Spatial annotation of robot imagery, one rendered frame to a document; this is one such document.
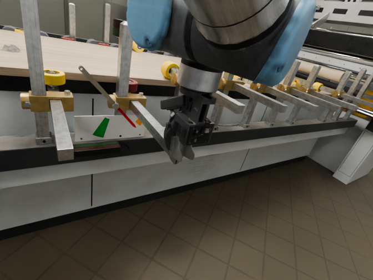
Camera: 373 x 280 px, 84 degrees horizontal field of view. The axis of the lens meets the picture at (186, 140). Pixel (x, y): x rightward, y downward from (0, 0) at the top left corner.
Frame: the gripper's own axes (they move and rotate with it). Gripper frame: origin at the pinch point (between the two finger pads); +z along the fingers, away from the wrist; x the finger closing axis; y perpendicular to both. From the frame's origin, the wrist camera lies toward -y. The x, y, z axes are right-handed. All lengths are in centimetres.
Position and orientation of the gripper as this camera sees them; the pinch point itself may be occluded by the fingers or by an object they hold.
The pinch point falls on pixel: (174, 158)
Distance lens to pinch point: 56.5
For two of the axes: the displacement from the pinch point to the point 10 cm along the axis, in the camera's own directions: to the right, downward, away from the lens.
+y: 5.1, 5.0, -7.0
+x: 8.3, -0.9, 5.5
